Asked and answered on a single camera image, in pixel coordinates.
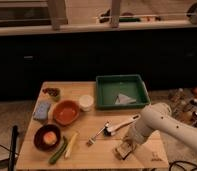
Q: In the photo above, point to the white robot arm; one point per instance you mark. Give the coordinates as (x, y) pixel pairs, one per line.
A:
(157, 117)

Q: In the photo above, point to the green plastic tray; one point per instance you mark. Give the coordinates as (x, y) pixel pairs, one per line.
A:
(109, 86)

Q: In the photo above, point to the green cucumber toy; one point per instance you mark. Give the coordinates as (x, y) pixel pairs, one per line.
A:
(59, 152)

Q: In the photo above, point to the white-handled brush tool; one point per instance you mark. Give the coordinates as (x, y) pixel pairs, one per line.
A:
(112, 129)

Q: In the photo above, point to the silver fork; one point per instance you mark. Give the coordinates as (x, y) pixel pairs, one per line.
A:
(92, 139)

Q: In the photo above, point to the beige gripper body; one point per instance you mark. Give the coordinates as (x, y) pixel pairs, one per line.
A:
(129, 139)

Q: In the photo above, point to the white cup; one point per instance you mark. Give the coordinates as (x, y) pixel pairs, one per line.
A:
(86, 102)

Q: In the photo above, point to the wooden black-base eraser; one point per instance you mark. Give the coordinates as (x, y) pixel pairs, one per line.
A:
(122, 151)

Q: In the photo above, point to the pale yellow vegetable stick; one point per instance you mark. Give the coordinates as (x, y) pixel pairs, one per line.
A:
(70, 145)

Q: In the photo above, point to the black stand pole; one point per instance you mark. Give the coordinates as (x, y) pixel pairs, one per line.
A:
(13, 145)

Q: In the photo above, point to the small bowl with grapes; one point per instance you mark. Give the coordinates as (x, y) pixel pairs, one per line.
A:
(54, 93)

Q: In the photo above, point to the dark red bowl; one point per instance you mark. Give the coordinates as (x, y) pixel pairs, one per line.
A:
(38, 137)

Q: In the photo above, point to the grey folded cloth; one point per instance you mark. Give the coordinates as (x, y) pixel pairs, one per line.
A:
(123, 99)

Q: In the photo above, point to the orange bowl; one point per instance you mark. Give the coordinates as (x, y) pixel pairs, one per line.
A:
(66, 112)

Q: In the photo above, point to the blue sponge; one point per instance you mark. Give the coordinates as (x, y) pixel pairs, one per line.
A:
(41, 111)

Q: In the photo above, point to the orange round toy food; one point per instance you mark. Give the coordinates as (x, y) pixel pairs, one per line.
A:
(50, 138)

